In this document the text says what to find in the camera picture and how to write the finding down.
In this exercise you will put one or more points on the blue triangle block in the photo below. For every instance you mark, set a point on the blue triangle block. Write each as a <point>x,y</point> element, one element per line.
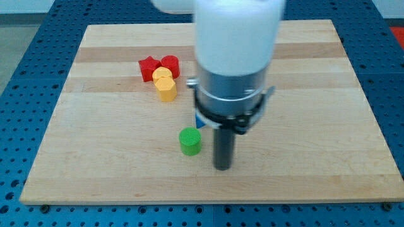
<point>199,122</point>

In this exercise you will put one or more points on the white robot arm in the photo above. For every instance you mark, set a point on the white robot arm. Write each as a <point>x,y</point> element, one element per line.
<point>234,44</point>

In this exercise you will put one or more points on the red cylinder block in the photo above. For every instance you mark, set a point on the red cylinder block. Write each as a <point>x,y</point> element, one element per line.
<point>171,62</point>

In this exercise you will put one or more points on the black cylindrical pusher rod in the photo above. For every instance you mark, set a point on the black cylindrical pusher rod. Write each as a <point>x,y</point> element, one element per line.
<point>223,148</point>

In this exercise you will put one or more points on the yellow hexagon block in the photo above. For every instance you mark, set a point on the yellow hexagon block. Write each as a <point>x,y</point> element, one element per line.
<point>166,89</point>

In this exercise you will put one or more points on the red star block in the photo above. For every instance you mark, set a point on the red star block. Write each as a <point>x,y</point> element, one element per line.
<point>147,67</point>

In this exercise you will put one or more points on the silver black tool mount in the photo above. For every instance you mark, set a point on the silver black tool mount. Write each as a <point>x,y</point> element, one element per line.
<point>235,103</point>

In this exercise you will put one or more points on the green cylinder block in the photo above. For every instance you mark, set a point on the green cylinder block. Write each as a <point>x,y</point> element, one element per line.
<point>190,141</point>

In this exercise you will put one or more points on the wooden board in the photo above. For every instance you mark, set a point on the wooden board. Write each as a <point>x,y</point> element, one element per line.
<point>112,141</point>

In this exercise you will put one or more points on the yellow round block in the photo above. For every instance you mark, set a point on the yellow round block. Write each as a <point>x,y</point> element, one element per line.
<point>161,72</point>

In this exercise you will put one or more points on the blue perforated table plate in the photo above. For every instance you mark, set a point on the blue perforated table plate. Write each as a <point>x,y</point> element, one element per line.
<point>31,95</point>

